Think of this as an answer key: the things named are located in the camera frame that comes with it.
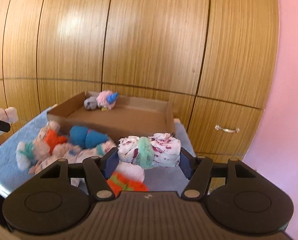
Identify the wooden wardrobe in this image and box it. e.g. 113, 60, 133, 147
0, 0, 279, 160

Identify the brown cardboard box tray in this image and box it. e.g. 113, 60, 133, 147
47, 91, 174, 141

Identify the silver drawer handle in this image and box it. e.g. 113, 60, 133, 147
214, 125, 240, 133

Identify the blue knit sock roll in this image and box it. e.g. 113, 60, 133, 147
69, 126, 109, 149

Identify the pale pink sock roll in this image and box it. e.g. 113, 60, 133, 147
0, 107, 18, 124

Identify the orange green sock roll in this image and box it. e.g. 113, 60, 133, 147
107, 172, 149, 197

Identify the white teal sock bundle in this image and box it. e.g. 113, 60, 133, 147
16, 141, 38, 171

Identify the white orange sock bundle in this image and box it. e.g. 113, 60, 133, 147
35, 121, 68, 155

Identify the white purple-spotted sock roll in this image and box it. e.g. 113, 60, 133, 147
118, 133, 181, 170

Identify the blue towel mat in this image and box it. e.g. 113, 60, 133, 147
0, 107, 188, 198

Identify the pink fluffy sock bundle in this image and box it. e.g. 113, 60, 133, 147
96, 90, 119, 111

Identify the grey sock roll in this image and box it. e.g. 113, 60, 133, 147
84, 96, 97, 111

